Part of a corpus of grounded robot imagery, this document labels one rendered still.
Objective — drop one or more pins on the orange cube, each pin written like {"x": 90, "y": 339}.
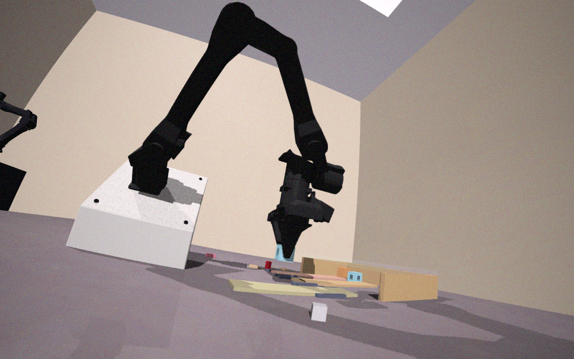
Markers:
{"x": 342, "y": 272}

